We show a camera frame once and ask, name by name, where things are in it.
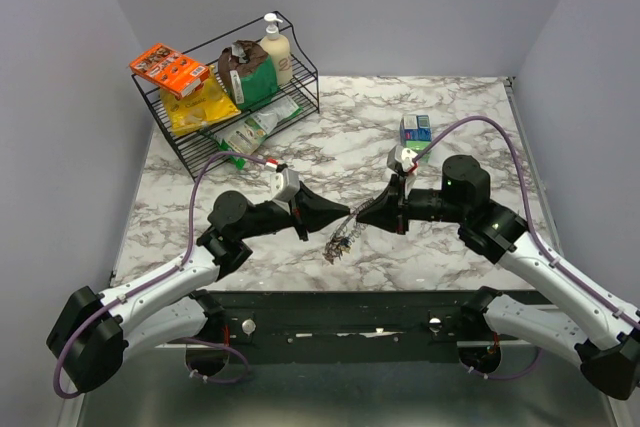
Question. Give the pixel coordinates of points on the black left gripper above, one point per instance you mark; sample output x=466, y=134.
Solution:
x=311, y=212

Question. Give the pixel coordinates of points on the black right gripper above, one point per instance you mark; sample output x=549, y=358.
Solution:
x=391, y=211

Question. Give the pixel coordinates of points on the metal disc with key rings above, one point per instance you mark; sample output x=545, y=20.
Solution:
x=347, y=233

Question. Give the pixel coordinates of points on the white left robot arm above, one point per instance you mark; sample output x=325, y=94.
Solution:
x=96, y=332

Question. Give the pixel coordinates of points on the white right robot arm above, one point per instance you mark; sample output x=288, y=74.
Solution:
x=597, y=331

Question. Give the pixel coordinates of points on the blue green small box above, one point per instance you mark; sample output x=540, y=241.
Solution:
x=415, y=132

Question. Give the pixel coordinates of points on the green white snack packet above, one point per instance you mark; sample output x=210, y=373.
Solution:
x=246, y=135

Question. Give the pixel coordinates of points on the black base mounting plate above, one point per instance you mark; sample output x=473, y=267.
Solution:
x=344, y=327

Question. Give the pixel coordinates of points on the yellow chips bag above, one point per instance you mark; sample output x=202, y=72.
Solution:
x=207, y=105

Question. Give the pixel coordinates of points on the brown and green bag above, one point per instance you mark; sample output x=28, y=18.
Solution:
x=248, y=75

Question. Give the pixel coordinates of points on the cream pump lotion bottle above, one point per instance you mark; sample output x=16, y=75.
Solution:
x=277, y=46

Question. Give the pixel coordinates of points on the orange snack box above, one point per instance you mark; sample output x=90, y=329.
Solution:
x=171, y=70

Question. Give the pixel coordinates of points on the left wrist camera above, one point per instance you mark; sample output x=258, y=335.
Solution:
x=284, y=184

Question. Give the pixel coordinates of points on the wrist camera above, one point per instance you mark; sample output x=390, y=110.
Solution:
x=402, y=160
x=284, y=184

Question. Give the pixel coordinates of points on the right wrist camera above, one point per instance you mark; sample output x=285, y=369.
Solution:
x=402, y=160

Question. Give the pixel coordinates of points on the black wire shelf rack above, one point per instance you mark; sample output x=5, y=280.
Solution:
x=195, y=149

